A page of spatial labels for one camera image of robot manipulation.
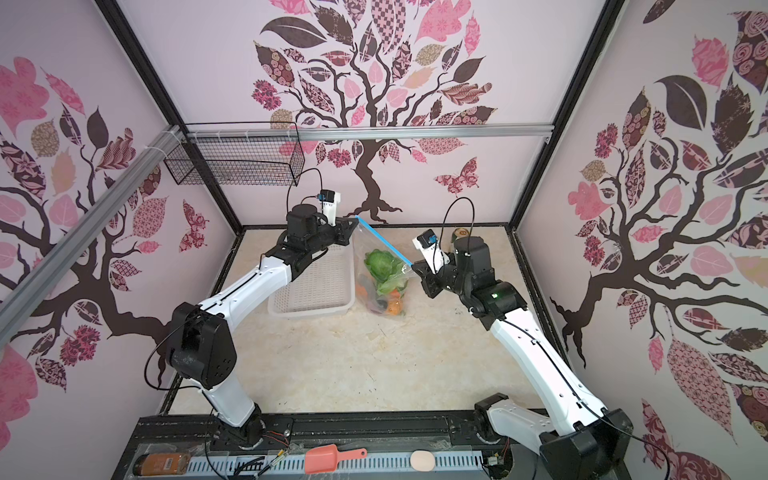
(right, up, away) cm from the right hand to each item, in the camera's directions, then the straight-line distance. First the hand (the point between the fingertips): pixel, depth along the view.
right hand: (420, 260), depth 72 cm
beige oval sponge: (0, -48, -3) cm, 48 cm away
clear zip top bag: (-7, -14, +15) cm, 22 cm away
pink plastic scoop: (-23, -48, -3) cm, 53 cm away
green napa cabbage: (-9, -3, +10) cm, 14 cm away
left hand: (-17, +11, +11) cm, 23 cm away
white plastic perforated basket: (-30, -9, +28) cm, 42 cm away
